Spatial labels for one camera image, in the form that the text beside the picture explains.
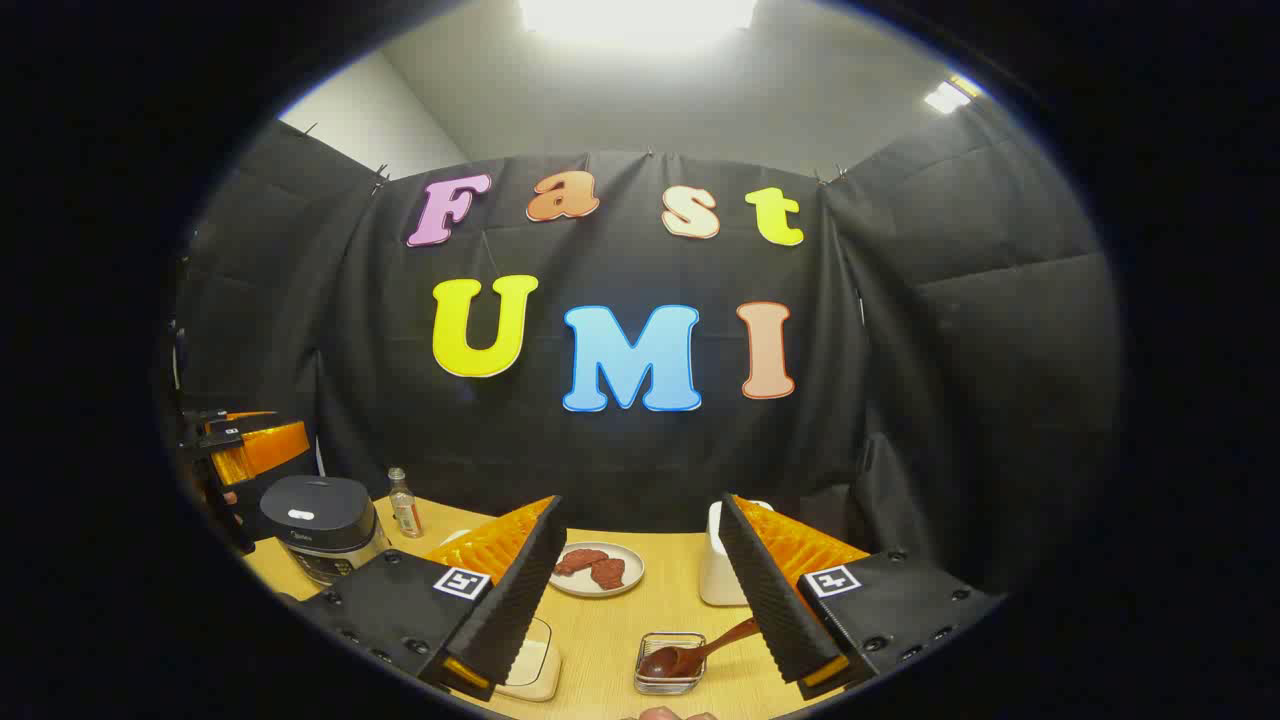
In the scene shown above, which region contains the large ceiling light panel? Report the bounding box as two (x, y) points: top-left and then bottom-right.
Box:
(520, 0), (758, 46)

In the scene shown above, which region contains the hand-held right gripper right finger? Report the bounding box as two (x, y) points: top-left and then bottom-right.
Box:
(718, 493), (1006, 701)

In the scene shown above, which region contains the small ceiling light panel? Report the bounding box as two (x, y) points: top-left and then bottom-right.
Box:
(923, 78), (981, 114)

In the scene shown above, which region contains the black backdrop cloth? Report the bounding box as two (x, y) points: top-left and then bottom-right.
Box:
(170, 100), (1126, 591)

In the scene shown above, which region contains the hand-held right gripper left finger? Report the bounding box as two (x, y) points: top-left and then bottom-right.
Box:
(296, 495), (568, 703)

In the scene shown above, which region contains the round white plate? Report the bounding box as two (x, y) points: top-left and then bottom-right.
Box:
(549, 541), (645, 599)

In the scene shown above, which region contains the white toaster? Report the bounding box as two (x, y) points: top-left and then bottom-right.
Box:
(699, 500), (776, 608)

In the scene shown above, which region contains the small glass bottle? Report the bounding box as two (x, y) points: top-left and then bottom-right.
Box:
(388, 467), (424, 540)

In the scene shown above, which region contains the black silver rice cooker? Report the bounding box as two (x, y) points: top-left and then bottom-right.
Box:
(260, 476), (391, 588)

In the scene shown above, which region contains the brown wooden spoon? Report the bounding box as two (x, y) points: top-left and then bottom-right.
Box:
(638, 617), (763, 681)

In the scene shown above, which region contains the metal wire chopstick holder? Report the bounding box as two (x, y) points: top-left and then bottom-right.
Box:
(634, 631), (709, 696)

